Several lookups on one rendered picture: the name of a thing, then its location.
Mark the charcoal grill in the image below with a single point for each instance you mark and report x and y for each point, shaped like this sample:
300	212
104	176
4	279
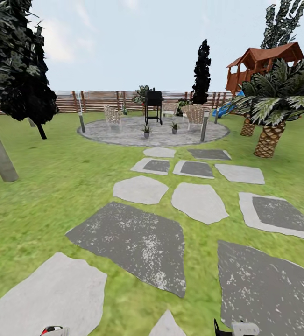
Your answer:
153	98

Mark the tree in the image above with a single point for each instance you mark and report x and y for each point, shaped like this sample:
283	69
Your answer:
202	75
29	96
25	5
279	33
17	52

